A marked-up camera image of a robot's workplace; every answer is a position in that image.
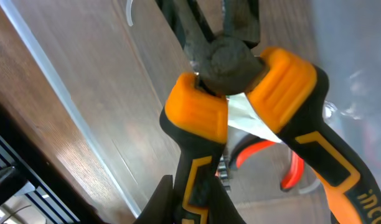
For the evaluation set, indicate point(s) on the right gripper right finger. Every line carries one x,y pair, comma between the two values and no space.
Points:
221,208

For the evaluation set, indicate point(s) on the orange socket bit holder strip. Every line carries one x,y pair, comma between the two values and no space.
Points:
223,175

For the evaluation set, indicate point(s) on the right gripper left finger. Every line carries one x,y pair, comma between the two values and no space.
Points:
159,208

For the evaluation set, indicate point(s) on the clear plastic storage container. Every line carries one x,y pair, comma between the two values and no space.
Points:
91,86

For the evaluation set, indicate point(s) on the red handled diagonal cutters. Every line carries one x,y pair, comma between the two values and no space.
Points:
251,144

